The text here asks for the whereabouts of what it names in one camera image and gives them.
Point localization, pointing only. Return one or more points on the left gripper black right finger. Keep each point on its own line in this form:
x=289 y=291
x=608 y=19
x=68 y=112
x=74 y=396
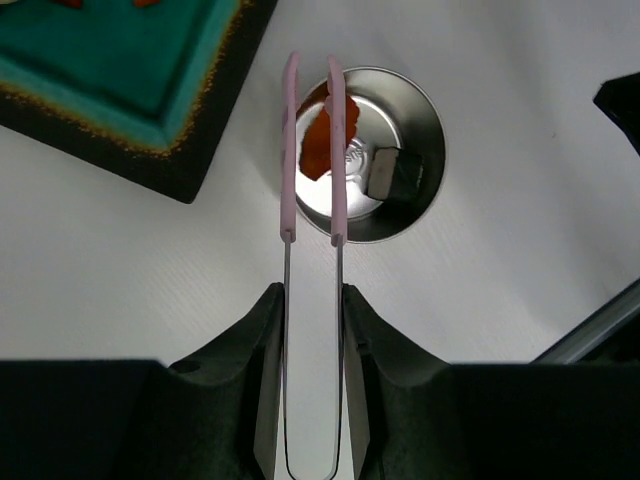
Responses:
x=416 y=416

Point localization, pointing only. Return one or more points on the aluminium rail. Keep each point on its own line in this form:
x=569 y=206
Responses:
x=599 y=328

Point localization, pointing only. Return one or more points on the white rice sushi roll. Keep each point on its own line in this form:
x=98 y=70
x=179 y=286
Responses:
x=395 y=175

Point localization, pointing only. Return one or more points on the red shrimp sushi piece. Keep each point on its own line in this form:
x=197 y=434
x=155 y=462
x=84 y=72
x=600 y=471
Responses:
x=145 y=3

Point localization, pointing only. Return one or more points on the stainless steel bowl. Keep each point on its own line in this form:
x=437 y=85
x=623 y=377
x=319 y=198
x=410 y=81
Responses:
x=393 y=112

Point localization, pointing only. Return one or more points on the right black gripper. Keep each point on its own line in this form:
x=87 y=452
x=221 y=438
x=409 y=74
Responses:
x=619 y=100

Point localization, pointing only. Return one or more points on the gripper clear finger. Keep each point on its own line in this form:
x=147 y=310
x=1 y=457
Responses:
x=336 y=109

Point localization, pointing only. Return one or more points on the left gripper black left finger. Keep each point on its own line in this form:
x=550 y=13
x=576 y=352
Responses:
x=210 y=415

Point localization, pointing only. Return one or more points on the orange sausage piece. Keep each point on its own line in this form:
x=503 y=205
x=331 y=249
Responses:
x=315 y=158

